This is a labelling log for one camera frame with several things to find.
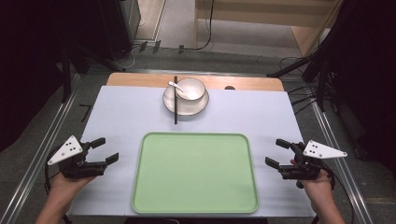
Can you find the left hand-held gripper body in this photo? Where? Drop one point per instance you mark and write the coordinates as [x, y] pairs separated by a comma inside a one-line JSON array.
[[69, 148]]

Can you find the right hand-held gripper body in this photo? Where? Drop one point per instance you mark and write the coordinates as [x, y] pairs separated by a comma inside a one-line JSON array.
[[320, 151]]

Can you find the black chopsticks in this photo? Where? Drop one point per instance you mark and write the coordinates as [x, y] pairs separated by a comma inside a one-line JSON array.
[[176, 112]]

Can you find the light green tray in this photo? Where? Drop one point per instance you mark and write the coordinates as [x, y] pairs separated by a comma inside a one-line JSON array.
[[194, 174]]

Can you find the white plate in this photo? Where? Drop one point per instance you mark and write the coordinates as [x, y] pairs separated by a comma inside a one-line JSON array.
[[186, 109]]

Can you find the white spoon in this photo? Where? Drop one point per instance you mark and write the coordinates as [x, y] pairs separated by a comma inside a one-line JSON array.
[[176, 86]]

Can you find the white bowl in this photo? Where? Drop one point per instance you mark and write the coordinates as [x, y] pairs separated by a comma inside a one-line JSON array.
[[194, 88]]

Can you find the person's right hand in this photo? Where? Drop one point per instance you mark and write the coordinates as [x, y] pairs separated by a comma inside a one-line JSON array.
[[317, 186]]

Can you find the person's left hand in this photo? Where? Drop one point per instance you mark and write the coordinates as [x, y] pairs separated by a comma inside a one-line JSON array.
[[67, 186]]

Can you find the white table mat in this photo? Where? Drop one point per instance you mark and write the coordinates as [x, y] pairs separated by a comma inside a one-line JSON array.
[[118, 124]]

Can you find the dark round table grommet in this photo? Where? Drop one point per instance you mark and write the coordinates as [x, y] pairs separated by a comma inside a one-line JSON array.
[[229, 88]]

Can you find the black metal stand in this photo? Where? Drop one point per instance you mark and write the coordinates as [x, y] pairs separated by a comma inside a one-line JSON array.
[[322, 71], [67, 71]]

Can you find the dark curtain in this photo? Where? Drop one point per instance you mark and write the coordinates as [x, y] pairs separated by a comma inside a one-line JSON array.
[[28, 62]]

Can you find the black cabinet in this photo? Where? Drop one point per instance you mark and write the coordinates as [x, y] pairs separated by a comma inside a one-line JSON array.
[[120, 25]]

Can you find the beige wooden furniture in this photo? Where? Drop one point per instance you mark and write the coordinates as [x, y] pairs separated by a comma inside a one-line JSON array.
[[264, 12]]

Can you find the aluminium floor rail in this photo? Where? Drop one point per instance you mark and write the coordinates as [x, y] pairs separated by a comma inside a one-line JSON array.
[[34, 161], [339, 161]]

